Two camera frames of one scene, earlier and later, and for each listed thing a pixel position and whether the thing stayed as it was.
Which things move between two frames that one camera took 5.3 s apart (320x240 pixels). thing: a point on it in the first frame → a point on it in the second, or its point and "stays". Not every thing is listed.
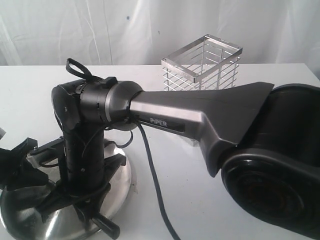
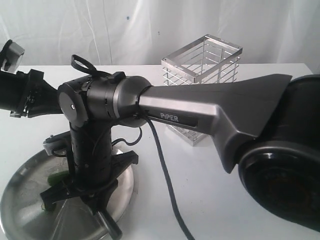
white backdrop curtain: x=142 y=32 stays
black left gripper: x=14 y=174 → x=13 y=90
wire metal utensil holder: x=209 y=63 stays
